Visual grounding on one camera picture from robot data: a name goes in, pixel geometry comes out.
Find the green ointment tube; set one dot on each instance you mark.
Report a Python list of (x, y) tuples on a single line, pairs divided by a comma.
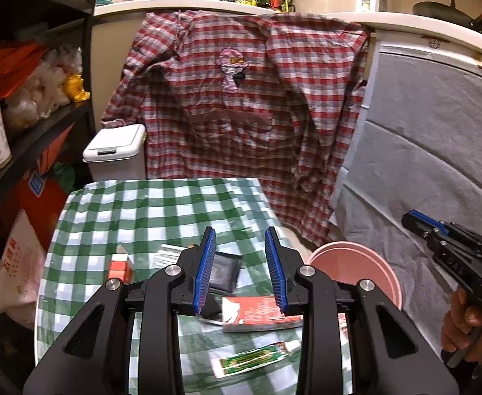
[(255, 359)]

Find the clear plastic wrapper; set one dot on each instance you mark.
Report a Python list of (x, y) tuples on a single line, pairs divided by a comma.
[(165, 256)]

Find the red white milk carton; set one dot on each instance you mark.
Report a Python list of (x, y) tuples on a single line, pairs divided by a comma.
[(255, 314)]

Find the black frying pan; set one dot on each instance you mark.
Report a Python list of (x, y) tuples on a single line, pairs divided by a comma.
[(448, 13)]

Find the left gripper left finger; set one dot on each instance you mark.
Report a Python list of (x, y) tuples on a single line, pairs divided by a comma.
[(92, 353)]

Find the red plaid shirt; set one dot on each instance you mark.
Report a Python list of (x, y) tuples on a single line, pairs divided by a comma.
[(273, 96)]

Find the grey fabric cover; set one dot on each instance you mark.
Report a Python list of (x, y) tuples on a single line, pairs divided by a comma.
[(419, 148)]

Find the black foil packet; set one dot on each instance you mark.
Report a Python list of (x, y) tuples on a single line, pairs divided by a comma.
[(225, 272)]

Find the white rice sack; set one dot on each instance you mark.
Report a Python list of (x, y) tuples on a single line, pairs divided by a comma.
[(21, 272)]

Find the white lidded trash bin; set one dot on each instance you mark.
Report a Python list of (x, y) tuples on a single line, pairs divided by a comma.
[(117, 154)]

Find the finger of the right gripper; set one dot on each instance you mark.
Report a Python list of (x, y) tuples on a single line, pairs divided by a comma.
[(406, 225), (420, 222)]

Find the pink plastic basin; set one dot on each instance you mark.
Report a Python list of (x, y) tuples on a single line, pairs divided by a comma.
[(349, 262)]

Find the green checkered tablecloth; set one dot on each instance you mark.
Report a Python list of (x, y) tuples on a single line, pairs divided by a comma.
[(141, 216)]

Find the red bag on floor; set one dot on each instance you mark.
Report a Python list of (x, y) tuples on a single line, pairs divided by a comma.
[(41, 198)]

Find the black elastic band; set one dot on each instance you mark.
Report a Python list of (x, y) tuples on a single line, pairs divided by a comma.
[(212, 309)]

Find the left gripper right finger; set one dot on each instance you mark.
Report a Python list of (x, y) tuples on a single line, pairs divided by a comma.
[(388, 354)]

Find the small red white box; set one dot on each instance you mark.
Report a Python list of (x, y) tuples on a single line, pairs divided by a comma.
[(121, 266)]

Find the clear bags of food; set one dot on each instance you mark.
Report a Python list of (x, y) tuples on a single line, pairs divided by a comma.
[(41, 94)]

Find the right hand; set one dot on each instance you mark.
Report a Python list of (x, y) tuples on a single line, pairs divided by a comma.
[(462, 327)]

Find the yellow plastic bag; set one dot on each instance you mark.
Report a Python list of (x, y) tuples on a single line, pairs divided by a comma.
[(73, 88)]

